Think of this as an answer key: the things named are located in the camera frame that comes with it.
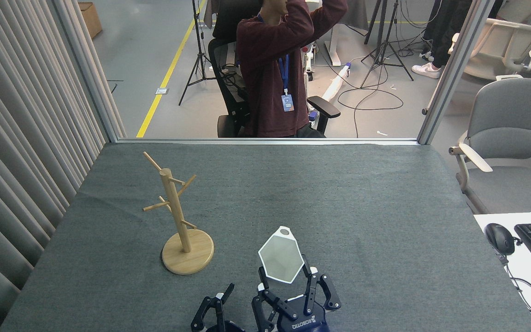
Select grey felt table cover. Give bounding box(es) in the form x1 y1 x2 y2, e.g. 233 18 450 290
0 142 531 332

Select brown cardboard box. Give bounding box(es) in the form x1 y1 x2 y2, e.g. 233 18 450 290
78 2 103 39

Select black floor cable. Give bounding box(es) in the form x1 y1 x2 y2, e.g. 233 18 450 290
337 46 404 138

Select grey office chair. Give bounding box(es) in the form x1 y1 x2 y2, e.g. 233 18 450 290
448 77 531 215

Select white hexagonal cup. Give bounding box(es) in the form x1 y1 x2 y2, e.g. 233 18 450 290
258 226 305 284

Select black tripod stand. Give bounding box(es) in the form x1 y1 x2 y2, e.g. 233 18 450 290
178 0 220 107
360 0 414 88

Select beige pleated curtain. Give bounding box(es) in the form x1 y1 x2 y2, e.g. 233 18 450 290
0 0 109 326

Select black computer mouse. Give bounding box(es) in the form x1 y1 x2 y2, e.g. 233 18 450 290
485 223 516 255

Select wooden cup storage rack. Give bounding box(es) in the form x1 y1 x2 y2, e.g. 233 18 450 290
142 151 214 275

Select white office chair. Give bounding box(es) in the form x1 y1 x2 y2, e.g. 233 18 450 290
448 18 531 81

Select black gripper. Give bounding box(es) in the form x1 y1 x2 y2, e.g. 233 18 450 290
252 255 341 332
191 283 246 332

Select black mouse cable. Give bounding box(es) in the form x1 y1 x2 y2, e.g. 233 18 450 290
490 251 531 319

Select black office chair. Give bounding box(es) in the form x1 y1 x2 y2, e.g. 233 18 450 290
208 0 341 138

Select blue lanyard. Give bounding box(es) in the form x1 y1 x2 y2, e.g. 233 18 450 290
257 14 295 113

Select standing person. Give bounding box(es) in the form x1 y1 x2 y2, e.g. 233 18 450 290
412 0 473 79

